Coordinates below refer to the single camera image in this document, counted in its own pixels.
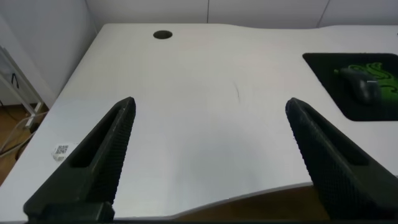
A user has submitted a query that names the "black round cable hole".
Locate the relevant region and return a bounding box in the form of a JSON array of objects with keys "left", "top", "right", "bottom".
[{"left": 152, "top": 30, "right": 174, "bottom": 40}]

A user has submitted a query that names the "black green snake-logo mouse pad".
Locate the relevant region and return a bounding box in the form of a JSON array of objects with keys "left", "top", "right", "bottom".
[{"left": 302, "top": 52, "right": 398, "bottom": 122}]

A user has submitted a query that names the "white QR code sticker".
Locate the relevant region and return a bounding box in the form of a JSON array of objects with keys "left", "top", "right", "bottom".
[{"left": 51, "top": 142, "right": 78, "bottom": 162}]

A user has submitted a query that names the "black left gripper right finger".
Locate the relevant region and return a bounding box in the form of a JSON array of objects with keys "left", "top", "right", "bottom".
[{"left": 285, "top": 97, "right": 398, "bottom": 221}]

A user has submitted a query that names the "white metal rack frame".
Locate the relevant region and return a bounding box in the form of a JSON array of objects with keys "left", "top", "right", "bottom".
[{"left": 0, "top": 45, "right": 45, "bottom": 129}]

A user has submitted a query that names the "black computer mouse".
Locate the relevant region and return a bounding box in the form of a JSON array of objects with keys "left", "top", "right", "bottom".
[{"left": 338, "top": 67, "right": 382, "bottom": 105}]

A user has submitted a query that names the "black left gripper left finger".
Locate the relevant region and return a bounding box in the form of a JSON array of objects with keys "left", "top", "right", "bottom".
[{"left": 22, "top": 96, "right": 137, "bottom": 218}]

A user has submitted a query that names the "white floor cable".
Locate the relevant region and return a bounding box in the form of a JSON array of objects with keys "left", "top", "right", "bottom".
[{"left": 0, "top": 110, "right": 48, "bottom": 157}]

